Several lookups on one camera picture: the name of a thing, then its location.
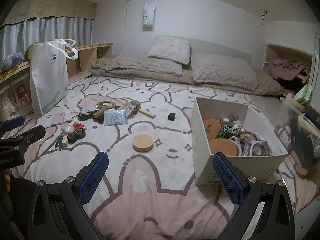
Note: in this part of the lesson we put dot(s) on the lilac card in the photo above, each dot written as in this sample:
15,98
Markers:
58,118

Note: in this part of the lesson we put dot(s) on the pile of clothes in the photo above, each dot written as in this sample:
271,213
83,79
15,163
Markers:
284,69

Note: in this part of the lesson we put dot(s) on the clear plastic bag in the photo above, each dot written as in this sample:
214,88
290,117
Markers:
130,109

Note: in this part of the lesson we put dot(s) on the white storage box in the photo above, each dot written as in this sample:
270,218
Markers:
261,161

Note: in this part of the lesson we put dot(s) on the small black cube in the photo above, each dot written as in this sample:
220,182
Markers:
100,120

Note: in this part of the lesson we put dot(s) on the black wedge cap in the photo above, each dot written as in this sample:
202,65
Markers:
71,138

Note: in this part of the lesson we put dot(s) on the white rectangular box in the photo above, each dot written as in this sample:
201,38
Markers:
64,141

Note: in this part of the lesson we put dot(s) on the red label bottle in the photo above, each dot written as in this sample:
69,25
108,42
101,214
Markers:
284,135

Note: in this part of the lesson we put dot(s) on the small black box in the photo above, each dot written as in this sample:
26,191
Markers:
171,116

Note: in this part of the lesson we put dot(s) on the white plastic cup filter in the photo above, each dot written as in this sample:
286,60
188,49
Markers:
67,128

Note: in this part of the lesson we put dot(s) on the engraved wooden block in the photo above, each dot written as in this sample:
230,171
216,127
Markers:
99,113

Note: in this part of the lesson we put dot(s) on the wooden bedside shelf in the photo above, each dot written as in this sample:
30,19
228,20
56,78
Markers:
15,83

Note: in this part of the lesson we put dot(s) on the black round tin gold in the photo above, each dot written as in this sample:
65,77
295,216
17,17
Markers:
80,133

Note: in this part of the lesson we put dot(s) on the bunny print bedspread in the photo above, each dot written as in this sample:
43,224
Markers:
143,195

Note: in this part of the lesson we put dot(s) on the purple plush toy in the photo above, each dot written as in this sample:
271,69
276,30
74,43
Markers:
12,61

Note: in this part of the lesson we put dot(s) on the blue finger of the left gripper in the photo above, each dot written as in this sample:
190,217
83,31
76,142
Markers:
31,136
13,123

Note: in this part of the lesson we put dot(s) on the left hand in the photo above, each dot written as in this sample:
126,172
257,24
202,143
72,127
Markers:
5,182

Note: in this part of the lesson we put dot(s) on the small beige pillow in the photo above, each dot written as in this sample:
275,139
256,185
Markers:
171,48

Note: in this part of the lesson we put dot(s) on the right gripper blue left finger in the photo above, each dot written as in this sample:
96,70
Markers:
89,177

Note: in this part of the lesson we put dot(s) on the green tissue pack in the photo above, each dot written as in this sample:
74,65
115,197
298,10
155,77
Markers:
304,96

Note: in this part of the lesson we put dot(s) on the grey curtain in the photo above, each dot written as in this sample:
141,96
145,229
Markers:
18,37

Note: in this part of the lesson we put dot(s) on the beige fluffy basket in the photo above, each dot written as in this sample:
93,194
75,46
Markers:
291,101

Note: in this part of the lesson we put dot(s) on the cork coaster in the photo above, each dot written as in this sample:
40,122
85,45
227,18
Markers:
212,127
225,146

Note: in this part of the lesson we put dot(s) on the wooden stick block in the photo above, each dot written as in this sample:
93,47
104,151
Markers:
147,113

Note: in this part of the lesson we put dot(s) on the white tote bag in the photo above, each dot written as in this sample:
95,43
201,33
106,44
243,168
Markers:
48,73

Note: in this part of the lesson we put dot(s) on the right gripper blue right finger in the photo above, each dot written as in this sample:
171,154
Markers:
230,177

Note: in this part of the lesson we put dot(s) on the light blue foil pouch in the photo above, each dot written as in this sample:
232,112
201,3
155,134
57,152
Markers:
115,117

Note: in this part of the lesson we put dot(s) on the large beige pillow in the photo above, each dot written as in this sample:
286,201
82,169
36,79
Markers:
223,70

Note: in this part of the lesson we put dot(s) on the clear plastic storage bin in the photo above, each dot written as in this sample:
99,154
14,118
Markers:
304,154

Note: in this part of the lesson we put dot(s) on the round wooden lid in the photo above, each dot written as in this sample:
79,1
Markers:
142,143

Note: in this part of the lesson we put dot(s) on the red foil packet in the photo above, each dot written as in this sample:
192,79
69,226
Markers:
77,125

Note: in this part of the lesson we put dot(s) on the folded beige blanket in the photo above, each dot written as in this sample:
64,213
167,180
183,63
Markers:
141,66

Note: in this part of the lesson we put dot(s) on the green plastic clip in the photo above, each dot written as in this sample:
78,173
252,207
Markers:
58,143

